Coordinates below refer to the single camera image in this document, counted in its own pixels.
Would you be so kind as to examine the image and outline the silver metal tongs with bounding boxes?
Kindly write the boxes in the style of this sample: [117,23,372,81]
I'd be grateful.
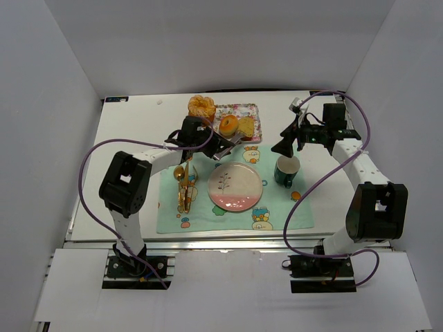
[213,133,245,160]

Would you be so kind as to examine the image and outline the brown bread slice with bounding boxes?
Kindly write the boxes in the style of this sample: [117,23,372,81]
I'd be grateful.
[236,116,255,140]

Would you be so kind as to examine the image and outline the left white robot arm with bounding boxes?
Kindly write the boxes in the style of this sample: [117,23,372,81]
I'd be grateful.
[99,116,235,268]

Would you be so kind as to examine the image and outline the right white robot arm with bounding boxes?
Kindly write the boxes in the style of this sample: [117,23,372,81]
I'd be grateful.
[271,98,408,258]

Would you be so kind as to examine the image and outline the dark green mug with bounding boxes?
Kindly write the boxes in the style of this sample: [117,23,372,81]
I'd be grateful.
[274,156,300,189]

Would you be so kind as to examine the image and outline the orange bundt cake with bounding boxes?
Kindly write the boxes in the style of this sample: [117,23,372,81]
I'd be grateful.
[188,95,216,124]

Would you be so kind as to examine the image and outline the gold spoon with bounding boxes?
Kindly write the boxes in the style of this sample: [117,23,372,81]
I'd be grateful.
[173,165,185,213]

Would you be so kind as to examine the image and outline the gold knife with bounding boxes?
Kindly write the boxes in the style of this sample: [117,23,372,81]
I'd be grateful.
[183,161,190,213]

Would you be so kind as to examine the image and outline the floral rectangular tray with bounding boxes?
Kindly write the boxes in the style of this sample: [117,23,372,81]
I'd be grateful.
[192,102,263,145]

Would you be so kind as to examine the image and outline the pink white ceramic plate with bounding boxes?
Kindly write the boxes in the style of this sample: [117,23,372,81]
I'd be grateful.
[207,163,263,212]

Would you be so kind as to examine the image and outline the green cartoon placemat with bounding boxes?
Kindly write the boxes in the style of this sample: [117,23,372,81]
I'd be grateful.
[156,145,307,234]

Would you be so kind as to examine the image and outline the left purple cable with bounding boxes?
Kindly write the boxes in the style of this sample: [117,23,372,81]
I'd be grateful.
[79,117,215,290]

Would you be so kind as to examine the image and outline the glazed ring donut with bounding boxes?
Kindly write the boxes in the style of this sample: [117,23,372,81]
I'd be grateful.
[219,115,238,137]

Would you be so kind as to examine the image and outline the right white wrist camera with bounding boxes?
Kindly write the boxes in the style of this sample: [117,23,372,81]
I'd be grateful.
[289,98,309,120]

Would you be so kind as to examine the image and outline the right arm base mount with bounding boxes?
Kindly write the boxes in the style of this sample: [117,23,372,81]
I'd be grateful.
[282,255,356,294]

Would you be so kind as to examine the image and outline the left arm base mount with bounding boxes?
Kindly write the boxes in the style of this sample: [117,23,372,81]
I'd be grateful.
[102,256,175,291]

